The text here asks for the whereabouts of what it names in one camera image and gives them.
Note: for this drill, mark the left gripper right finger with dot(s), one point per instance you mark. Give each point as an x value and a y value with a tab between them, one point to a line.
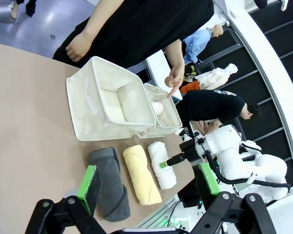
208	180

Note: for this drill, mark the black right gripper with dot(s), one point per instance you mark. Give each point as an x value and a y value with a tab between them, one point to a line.
190	151

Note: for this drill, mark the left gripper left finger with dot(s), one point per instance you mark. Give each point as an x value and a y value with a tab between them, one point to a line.
88	190

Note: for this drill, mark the white towel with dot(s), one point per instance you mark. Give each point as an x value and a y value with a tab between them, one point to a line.
157	152

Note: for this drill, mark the grey towel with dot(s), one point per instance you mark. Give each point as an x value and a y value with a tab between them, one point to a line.
112	185

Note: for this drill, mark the person's right forearm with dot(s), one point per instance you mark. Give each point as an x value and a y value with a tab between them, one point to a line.
100	22

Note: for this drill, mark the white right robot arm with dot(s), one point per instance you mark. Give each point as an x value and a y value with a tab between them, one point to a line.
234	158

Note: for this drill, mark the person's left forearm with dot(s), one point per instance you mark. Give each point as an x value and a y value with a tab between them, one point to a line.
175	53

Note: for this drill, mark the person's left hand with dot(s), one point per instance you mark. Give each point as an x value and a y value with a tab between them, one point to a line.
177	76

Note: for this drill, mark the person's right hand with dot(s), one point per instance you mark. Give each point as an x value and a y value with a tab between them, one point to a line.
77	48

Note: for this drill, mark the yellow rolled towel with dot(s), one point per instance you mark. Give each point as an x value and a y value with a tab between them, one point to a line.
141	175

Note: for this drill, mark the cream fabric basket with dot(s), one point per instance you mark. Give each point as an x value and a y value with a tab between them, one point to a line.
83	117
168	118

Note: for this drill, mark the bending person in black t-shirt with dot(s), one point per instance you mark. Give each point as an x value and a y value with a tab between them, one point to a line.
210	104

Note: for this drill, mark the orange cloth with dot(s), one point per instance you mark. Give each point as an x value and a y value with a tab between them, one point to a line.
190	87

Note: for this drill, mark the mannequin in white garment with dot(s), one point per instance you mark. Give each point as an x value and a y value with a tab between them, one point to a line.
217	76

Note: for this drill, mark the mannequin in blue shirt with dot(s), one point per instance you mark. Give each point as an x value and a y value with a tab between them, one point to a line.
195	46

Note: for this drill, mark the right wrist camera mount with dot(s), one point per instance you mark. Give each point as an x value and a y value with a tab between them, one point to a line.
185	135

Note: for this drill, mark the aluminium frame rail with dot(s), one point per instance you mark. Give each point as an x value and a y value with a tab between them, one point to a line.
158	212

